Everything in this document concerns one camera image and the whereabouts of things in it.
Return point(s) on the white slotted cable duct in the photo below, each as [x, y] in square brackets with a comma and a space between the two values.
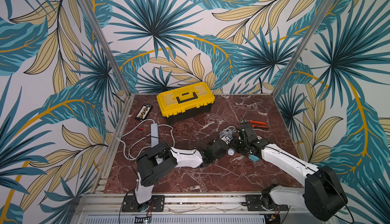
[177, 219]

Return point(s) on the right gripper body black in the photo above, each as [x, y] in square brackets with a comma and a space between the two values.
[241, 136]

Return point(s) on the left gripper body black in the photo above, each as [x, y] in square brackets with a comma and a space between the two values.
[213, 159]

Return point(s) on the grey white power strip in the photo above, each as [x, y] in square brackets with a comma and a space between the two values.
[229, 135]

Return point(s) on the aluminium front rail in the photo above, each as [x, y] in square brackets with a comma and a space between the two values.
[174, 203]

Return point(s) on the yellow black toolbox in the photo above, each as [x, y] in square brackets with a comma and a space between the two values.
[185, 102]

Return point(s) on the teal power strip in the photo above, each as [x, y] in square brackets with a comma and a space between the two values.
[253, 158]

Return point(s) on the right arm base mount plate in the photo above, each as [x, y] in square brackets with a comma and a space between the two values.
[262, 203]

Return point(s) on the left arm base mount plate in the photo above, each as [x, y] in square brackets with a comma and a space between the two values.
[155, 204]

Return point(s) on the red black probe leads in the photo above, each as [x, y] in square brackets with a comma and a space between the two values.
[136, 123]

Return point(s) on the orange handled pliers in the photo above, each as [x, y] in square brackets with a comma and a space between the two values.
[258, 124]

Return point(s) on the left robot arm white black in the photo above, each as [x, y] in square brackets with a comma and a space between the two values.
[161, 159]

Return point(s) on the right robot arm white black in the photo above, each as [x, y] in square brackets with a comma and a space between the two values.
[320, 193]

